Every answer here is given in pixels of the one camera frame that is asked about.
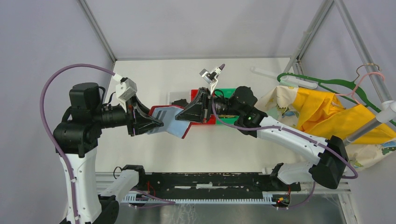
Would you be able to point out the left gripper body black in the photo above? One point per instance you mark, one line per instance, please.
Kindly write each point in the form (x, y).
(130, 105)

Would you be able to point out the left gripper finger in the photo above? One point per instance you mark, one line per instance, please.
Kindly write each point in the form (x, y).
(146, 126)
(142, 113)

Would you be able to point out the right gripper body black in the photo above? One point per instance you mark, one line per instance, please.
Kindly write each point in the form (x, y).
(207, 109)

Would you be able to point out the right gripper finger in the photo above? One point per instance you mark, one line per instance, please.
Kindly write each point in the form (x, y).
(199, 100)
(191, 114)

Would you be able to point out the red leather card holder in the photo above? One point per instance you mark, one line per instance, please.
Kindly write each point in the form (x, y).
(167, 114)

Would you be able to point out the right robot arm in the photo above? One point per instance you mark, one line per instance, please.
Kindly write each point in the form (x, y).
(326, 158)

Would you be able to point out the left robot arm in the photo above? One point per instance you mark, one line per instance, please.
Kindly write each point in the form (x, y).
(78, 135)

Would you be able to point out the black cards in white bin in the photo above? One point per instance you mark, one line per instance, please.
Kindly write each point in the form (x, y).
(180, 103)

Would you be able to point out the red plastic bin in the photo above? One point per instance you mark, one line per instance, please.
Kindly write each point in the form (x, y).
(211, 120)

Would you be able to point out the green plastic bin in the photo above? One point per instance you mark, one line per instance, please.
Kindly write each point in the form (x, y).
(227, 94)

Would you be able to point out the white plastic bin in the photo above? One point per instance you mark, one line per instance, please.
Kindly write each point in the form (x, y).
(177, 95)

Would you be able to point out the green clothes hanger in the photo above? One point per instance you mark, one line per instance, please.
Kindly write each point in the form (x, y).
(340, 82)

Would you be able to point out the yellow patterned cloth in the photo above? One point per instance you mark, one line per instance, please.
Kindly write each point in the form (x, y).
(334, 123)

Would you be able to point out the pink clothes hanger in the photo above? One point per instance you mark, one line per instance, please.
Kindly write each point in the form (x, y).
(376, 73)

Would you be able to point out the white hanger rack stand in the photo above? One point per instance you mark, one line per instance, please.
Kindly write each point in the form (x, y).
(340, 133)

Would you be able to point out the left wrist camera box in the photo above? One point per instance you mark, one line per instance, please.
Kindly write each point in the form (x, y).
(124, 90)

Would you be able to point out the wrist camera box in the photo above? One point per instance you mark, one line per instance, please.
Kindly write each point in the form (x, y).
(124, 90)
(211, 77)

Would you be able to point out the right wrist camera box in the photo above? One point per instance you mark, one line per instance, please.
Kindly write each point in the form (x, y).
(211, 77)

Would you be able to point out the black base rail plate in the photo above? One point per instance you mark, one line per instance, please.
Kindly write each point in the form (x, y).
(249, 185)

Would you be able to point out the white cable duct strip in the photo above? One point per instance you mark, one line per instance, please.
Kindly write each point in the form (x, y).
(132, 197)

